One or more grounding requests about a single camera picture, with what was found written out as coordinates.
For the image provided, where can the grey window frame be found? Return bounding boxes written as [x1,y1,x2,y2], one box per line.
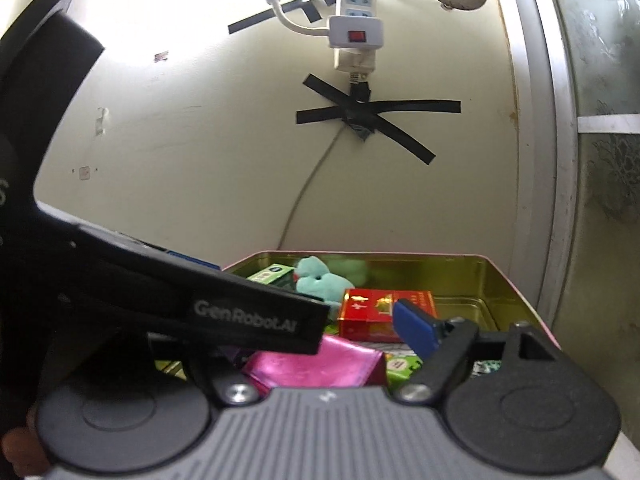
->
[501,0,584,347]

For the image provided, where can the black tape strips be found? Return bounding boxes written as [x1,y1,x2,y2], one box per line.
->
[227,0,342,37]

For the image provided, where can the black tape cross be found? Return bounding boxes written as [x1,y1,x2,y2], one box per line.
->
[295,73,462,167]

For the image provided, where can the white power strip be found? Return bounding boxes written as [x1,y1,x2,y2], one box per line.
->
[333,0,379,75]

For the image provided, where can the pink tin box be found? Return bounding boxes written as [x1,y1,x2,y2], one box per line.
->
[220,249,562,392]

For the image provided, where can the white power cable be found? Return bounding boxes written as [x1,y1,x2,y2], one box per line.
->
[254,0,332,37]

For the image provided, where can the patterned window glass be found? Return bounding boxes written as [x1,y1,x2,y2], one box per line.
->
[544,0,640,461]

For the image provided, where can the black plug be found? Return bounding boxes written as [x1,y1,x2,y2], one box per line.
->
[347,72,374,105]

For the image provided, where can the green box with barcode label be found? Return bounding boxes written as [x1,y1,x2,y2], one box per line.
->
[246,263,297,292]

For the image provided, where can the white switch adapter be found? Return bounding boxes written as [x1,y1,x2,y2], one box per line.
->
[328,15,385,50]

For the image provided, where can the person's left hand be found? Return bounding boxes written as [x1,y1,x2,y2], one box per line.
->
[0,426,51,480]

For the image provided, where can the red and gold box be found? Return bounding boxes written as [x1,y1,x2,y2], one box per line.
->
[338,288,439,344]

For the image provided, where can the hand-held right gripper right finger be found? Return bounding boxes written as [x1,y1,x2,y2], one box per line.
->
[392,298,559,407]

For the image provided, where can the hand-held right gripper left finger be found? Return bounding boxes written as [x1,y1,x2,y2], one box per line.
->
[184,345,262,407]

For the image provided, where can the grey wall cable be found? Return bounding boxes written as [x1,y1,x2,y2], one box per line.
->
[277,122,353,252]

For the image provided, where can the grey-green plush slipper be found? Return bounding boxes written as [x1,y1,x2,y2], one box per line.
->
[320,256,372,288]

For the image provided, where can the teal plush toy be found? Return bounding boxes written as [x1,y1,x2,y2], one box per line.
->
[294,255,351,321]

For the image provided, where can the pink foil pack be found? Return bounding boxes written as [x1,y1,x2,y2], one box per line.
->
[239,334,389,392]

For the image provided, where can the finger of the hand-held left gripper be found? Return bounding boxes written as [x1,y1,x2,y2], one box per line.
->
[166,250,222,272]

